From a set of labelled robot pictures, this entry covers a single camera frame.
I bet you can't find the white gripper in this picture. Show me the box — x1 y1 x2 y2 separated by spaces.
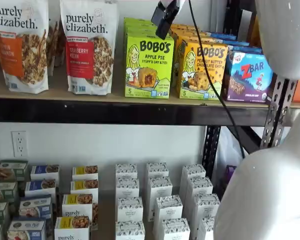
151 0 187 40

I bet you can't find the green Bobo's apple pie box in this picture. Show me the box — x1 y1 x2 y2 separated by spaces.
124 26 164 39
124 22 161 32
123 16 159 27
124 31 175 99

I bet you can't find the yellow Bobo's peanut butter box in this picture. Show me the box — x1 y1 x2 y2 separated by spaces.
173 34 216 47
176 39 229 101
171 28 211 39
169 23 199 32

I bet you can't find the blue ZBar box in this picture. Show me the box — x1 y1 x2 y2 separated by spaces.
226 44 264 55
221 49 275 105
209 31 237 41

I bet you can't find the wooden shelf board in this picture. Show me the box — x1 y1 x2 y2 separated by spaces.
0 57 271 107

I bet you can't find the white Organic Pantry box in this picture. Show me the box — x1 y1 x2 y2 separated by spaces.
147 175 174 201
115 220 146 240
146 162 170 180
197 216 216 240
153 195 184 223
181 163 207 181
115 163 139 181
115 177 141 201
117 196 144 224
159 217 191 240
190 193 221 221
185 176 214 199

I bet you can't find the purple box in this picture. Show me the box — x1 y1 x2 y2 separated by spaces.
224 164 238 186

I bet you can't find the yellow label granola box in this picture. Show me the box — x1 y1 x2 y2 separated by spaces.
70 178 99 199
62 193 99 231
71 164 99 181
54 215 91 240

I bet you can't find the blue label food box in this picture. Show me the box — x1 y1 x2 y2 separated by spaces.
7 217 47 240
19 194 53 221
30 164 60 184
24 178 57 199

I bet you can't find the red label granola bag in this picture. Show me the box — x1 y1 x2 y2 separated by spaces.
59 0 119 96

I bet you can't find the black metal shelving unit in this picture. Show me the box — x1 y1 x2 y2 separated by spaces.
277 77 299 149
0 0 281 181

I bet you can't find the white plastic sheet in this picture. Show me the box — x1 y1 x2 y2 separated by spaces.
215 126 244 176

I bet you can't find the orange label granola bag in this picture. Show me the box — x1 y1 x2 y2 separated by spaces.
0 0 50 95

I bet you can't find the white cartons group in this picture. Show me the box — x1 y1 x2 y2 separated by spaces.
0 159 223 240

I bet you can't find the black cable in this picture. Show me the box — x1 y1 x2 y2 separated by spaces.
188 0 246 160

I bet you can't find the white wall outlet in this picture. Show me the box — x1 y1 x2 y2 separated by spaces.
10 130 29 158

